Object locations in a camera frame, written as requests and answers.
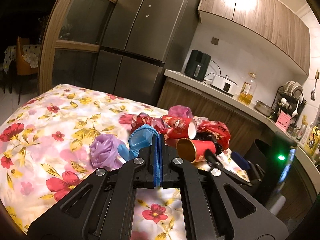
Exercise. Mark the wall socket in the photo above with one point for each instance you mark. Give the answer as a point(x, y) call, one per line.
point(214, 41)

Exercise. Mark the pink plastic bag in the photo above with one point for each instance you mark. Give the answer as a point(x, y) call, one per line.
point(180, 111)

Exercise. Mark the black air fryer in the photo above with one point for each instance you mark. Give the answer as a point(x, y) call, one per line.
point(197, 65)

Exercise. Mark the blue plastic glove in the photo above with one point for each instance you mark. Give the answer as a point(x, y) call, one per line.
point(142, 137)

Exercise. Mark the orange chair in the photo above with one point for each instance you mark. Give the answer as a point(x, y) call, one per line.
point(22, 66)

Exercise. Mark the red crumpled wrapper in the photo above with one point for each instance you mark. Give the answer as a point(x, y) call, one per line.
point(144, 119)

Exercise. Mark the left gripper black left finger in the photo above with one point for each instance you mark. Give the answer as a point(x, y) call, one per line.
point(102, 205)

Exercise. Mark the white ladle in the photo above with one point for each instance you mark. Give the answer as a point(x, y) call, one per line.
point(295, 112)

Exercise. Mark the red snack packet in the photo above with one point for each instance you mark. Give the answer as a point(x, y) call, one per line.
point(218, 129)

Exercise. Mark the purple plastic bag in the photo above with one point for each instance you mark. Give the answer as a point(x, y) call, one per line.
point(103, 152)

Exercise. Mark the grey refrigerator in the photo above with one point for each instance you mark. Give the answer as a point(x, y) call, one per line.
point(143, 39)

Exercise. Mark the black trash bin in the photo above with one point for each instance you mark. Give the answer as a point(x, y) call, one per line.
point(258, 152)

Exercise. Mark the wooden cabinet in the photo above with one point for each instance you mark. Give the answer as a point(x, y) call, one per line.
point(269, 24)
point(244, 129)

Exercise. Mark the white rice cooker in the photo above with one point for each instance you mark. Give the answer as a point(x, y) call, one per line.
point(224, 84)

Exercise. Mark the red paper cup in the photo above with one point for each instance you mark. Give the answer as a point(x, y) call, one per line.
point(179, 127)
point(193, 150)

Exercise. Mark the floral tablecloth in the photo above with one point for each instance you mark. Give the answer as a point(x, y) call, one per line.
point(45, 146)

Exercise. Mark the cooking oil bottle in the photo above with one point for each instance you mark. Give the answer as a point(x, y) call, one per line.
point(248, 89)

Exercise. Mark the wooden lower cabinet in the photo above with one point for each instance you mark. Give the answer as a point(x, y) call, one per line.
point(244, 129)

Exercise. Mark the wooden upper cabinet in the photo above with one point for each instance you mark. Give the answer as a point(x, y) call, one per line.
point(269, 24)

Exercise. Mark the hanging spatula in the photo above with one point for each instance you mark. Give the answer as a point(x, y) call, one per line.
point(313, 92)

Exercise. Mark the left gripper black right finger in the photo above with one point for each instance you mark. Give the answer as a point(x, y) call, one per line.
point(214, 205)

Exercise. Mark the steel bowl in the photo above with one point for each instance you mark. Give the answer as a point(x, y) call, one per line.
point(263, 109)

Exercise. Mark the black dish rack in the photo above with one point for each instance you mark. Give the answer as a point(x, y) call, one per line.
point(285, 101)

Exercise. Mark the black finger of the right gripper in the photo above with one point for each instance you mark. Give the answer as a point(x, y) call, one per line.
point(214, 163)

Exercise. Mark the pink utensil box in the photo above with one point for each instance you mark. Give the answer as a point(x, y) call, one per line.
point(283, 121)

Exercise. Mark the wooden glass door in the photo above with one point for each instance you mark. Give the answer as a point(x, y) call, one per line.
point(72, 41)

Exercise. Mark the yellow bottle by sink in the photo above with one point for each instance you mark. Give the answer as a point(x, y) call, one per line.
point(312, 142)

